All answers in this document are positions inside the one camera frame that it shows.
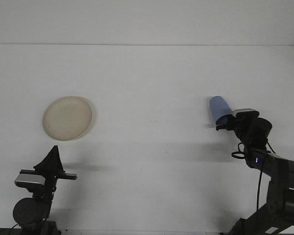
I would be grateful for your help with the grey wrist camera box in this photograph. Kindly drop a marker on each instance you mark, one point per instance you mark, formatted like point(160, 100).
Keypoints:
point(245, 113)
point(29, 180)

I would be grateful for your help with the pale round plate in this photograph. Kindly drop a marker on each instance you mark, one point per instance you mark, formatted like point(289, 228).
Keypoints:
point(68, 120)

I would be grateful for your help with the pale blue cup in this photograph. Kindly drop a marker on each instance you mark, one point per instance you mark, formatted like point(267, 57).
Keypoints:
point(219, 107)

